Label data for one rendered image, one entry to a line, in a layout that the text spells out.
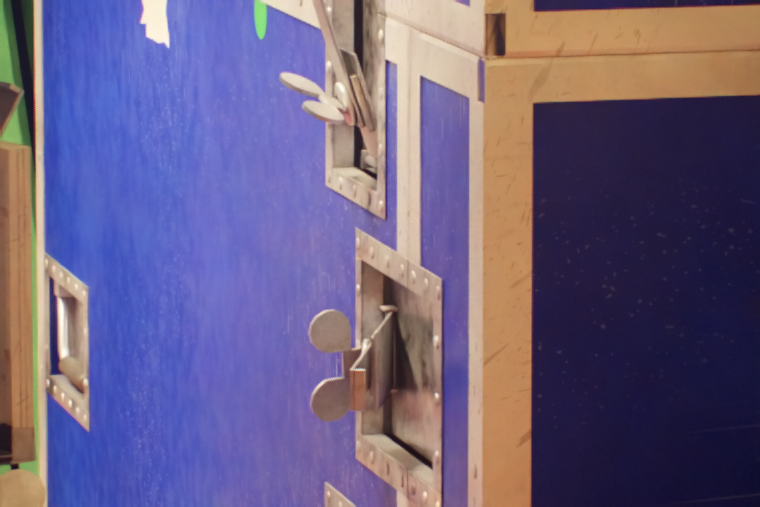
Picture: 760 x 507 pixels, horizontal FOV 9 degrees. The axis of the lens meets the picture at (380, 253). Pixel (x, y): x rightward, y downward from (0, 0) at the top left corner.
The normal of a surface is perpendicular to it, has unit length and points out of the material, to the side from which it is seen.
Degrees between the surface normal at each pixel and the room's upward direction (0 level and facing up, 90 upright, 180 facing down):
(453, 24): 90
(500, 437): 90
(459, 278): 90
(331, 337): 96
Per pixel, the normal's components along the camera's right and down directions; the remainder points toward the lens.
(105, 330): -0.97, 0.04
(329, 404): 0.41, 0.25
